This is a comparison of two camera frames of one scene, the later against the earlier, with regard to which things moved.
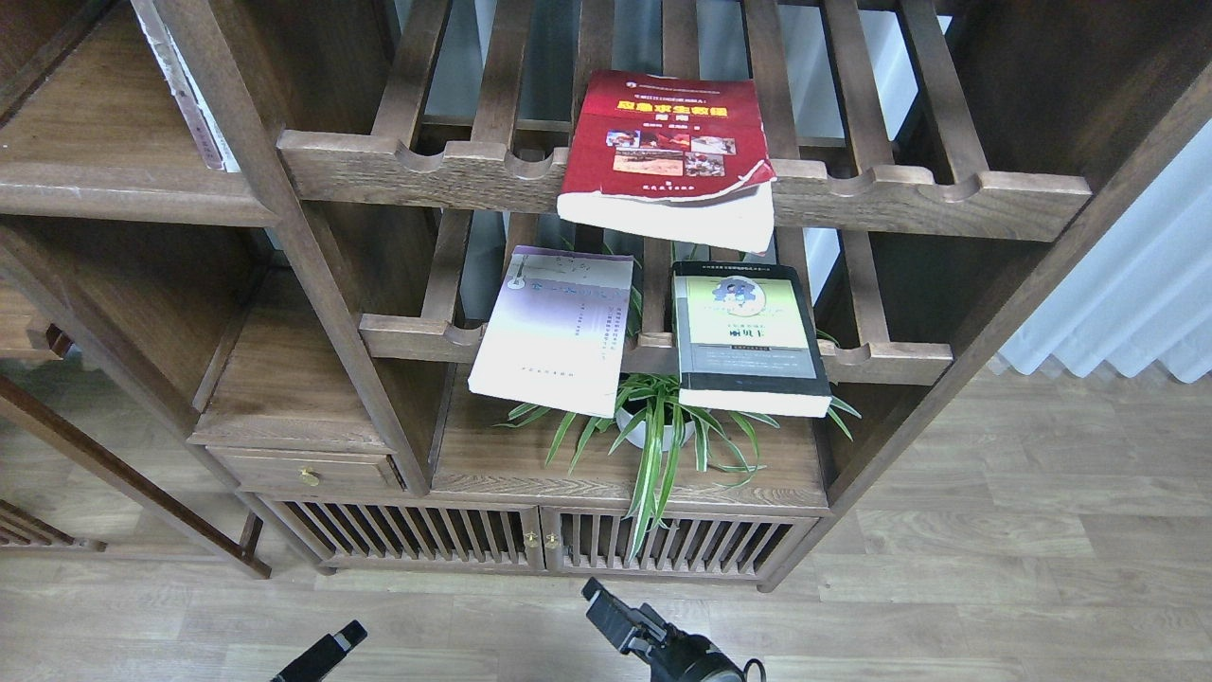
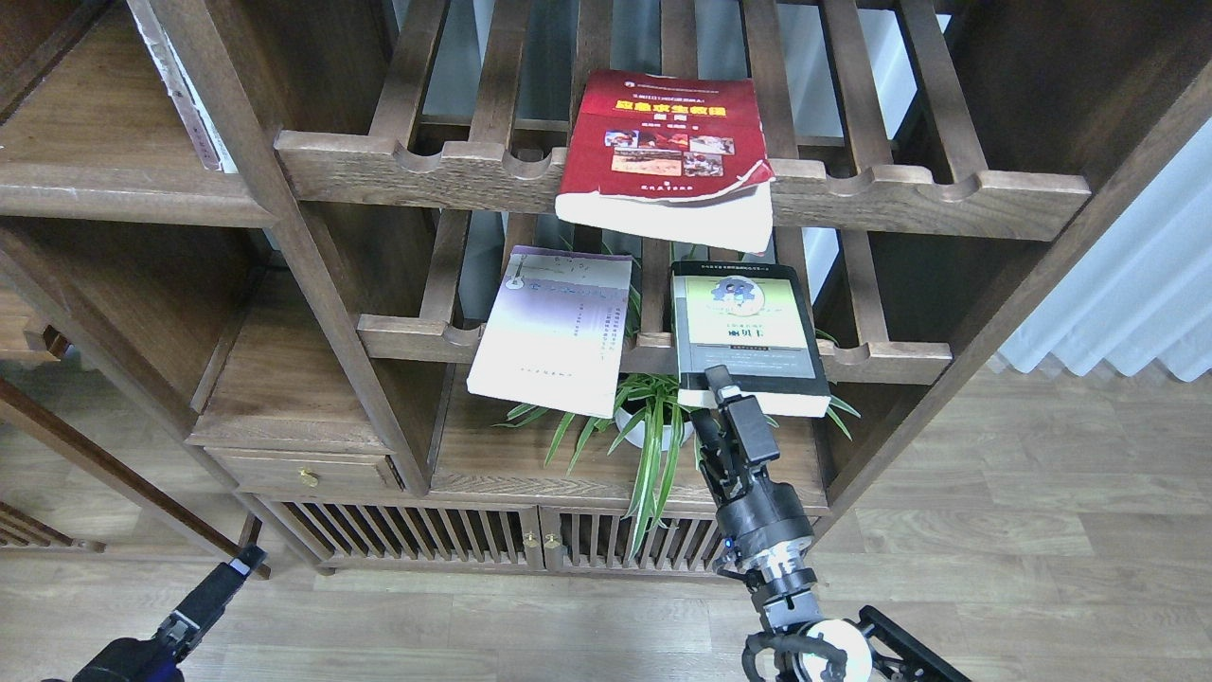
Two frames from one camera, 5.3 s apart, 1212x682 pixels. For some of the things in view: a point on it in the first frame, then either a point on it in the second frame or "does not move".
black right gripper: x=680 y=657 -> x=764 y=530
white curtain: x=1139 y=292 does not move
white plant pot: x=638 y=435 does not move
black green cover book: x=747 y=341 does not move
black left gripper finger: x=313 y=663 -> x=205 y=601
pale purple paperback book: x=557 y=333 does not move
